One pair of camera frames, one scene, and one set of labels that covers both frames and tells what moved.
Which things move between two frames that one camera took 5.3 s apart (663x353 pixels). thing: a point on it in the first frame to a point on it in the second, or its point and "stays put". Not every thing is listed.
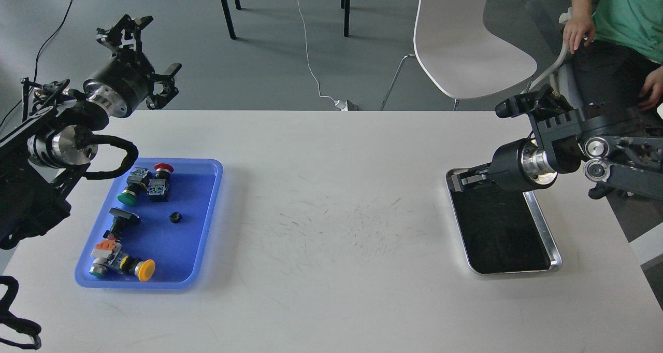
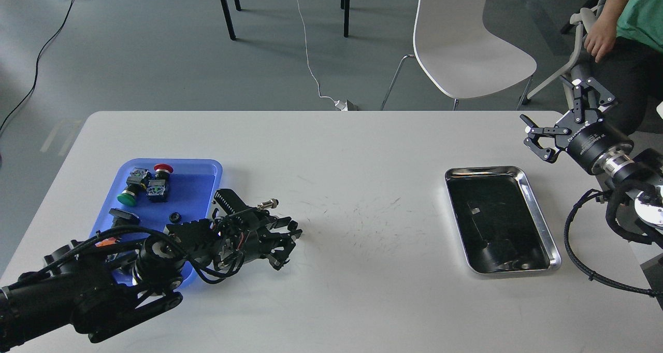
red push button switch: (157, 187) stays put
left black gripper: (123, 82) to (238, 239)
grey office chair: (565, 79) to (577, 68)
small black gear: (175, 217) stays put
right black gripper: (519, 165) to (582, 132)
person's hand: (579, 28) to (601, 38)
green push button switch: (137, 182) stays put
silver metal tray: (502, 231) stays put
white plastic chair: (453, 48) stays put
